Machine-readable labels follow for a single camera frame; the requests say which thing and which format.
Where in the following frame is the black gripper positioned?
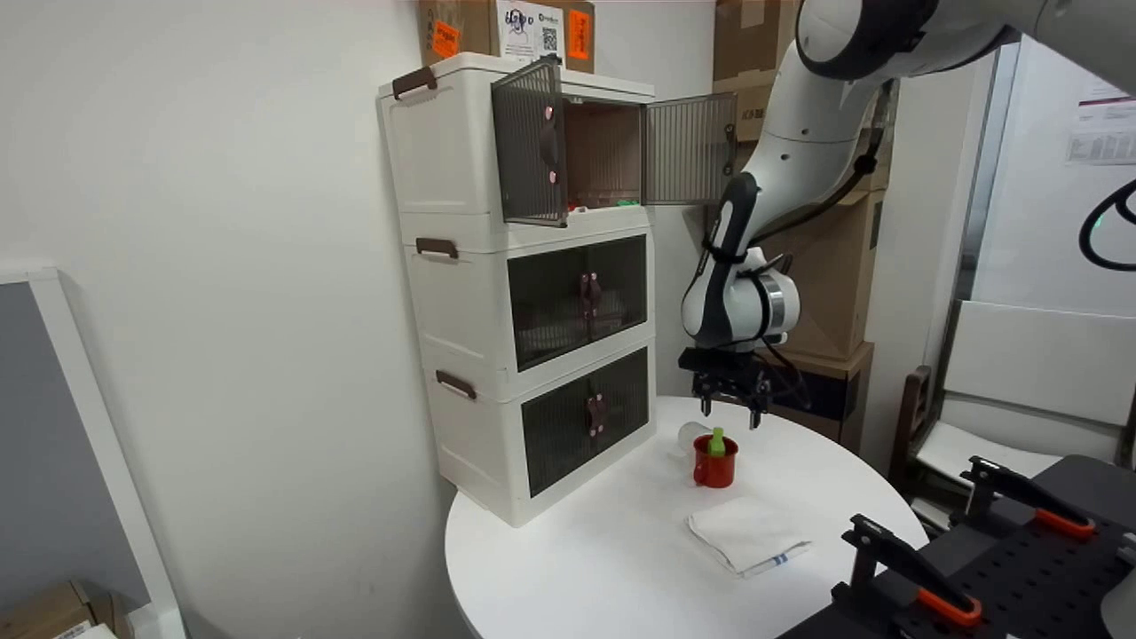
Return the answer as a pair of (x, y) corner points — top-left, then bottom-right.
(675, 341), (784, 435)

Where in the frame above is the orange cup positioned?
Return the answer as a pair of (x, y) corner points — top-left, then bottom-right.
(689, 435), (741, 495)

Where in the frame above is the clear plastic cup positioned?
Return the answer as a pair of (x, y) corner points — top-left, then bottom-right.
(675, 419), (713, 473)

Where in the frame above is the white folded cloth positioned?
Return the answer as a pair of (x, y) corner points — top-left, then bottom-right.
(683, 495), (817, 581)

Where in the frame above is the white three-tier cabinet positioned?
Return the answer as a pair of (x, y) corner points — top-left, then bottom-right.
(378, 51), (660, 531)

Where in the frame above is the white leaning panel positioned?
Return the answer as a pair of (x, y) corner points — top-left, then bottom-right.
(940, 297), (1136, 429)

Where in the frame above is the orange black clamp tool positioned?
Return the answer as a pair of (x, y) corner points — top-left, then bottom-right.
(778, 452), (1136, 639)

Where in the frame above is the cardboard box with orange stickers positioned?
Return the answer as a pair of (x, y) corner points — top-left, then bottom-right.
(416, 0), (600, 77)

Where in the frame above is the paper poster with red header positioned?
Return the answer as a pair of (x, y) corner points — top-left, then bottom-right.
(1064, 89), (1136, 171)

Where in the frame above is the flat open cardboard box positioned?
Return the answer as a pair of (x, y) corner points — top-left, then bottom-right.
(0, 574), (136, 639)

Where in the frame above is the black clamp with orange handle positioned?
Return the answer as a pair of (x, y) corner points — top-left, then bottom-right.
(837, 513), (988, 632)
(959, 456), (1103, 547)

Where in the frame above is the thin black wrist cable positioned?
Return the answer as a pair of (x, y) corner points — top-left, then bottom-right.
(760, 112), (895, 245)

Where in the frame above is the brown cabinet side handle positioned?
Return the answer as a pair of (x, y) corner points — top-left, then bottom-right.
(390, 66), (444, 105)
(429, 366), (484, 405)
(412, 234), (467, 265)

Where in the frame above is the dark vertical door frame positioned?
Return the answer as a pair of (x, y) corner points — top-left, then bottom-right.
(934, 48), (1026, 396)

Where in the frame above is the thick black cable loop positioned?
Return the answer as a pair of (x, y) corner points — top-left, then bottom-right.
(1075, 173), (1136, 276)

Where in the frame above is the grey partition with white frame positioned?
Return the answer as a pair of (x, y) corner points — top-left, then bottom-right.
(0, 264), (190, 639)

